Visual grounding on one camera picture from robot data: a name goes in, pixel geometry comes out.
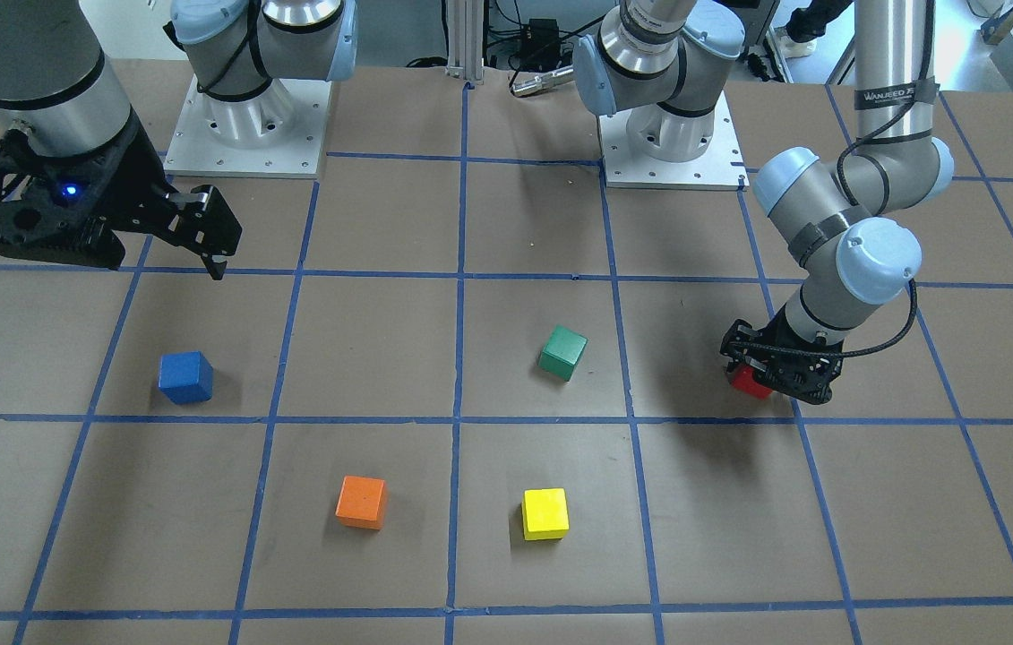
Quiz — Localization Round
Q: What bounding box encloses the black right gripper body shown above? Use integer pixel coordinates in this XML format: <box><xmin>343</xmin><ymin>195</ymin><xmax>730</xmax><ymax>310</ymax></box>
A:
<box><xmin>0</xmin><ymin>120</ymin><xmax>193</xmax><ymax>270</ymax></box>

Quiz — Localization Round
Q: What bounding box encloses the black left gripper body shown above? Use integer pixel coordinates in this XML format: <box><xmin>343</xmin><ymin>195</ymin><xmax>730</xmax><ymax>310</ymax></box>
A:
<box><xmin>719</xmin><ymin>309</ymin><xmax>843</xmax><ymax>405</ymax></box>

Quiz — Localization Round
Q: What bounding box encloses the red wooden block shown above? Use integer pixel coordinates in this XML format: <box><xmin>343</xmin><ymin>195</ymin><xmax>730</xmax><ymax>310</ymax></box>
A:
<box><xmin>726</xmin><ymin>362</ymin><xmax>773</xmax><ymax>400</ymax></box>

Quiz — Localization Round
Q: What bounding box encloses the blue wooden block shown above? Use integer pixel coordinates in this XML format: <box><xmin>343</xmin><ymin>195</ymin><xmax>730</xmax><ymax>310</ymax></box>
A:
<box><xmin>157</xmin><ymin>351</ymin><xmax>214</xmax><ymax>405</ymax></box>

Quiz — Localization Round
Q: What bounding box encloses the green wooden block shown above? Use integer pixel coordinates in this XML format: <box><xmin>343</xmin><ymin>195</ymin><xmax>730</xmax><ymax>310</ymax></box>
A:
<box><xmin>537</xmin><ymin>325</ymin><xmax>588</xmax><ymax>383</ymax></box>

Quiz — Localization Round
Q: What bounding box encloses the yellow wooden block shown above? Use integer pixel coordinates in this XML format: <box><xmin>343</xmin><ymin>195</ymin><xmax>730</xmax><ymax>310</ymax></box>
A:
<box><xmin>521</xmin><ymin>487</ymin><xmax>569</xmax><ymax>540</ymax></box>

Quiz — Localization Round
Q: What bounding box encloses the orange wooden block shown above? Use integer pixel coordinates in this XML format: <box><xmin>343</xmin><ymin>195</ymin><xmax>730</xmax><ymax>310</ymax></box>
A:
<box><xmin>334</xmin><ymin>475</ymin><xmax>389</xmax><ymax>530</ymax></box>

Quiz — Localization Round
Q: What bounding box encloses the black power adapter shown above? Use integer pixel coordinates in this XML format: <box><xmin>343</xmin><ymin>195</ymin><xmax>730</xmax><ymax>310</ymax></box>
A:
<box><xmin>518</xmin><ymin>18</ymin><xmax>560</xmax><ymax>66</ymax></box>

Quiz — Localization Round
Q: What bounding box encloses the black braided cable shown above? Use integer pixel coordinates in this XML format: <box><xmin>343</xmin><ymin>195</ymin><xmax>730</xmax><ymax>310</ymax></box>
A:
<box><xmin>815</xmin><ymin>81</ymin><xmax>941</xmax><ymax>361</ymax></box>

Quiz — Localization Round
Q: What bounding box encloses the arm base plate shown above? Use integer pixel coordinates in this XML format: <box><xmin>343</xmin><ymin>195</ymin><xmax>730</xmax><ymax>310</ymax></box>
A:
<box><xmin>165</xmin><ymin>79</ymin><xmax>337</xmax><ymax>180</ymax></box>
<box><xmin>597</xmin><ymin>93</ymin><xmax>749</xmax><ymax>191</ymax></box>

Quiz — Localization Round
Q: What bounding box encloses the aluminium frame post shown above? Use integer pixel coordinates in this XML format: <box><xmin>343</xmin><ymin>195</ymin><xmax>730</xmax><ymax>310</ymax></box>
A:
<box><xmin>444</xmin><ymin>0</ymin><xmax>485</xmax><ymax>86</ymax></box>

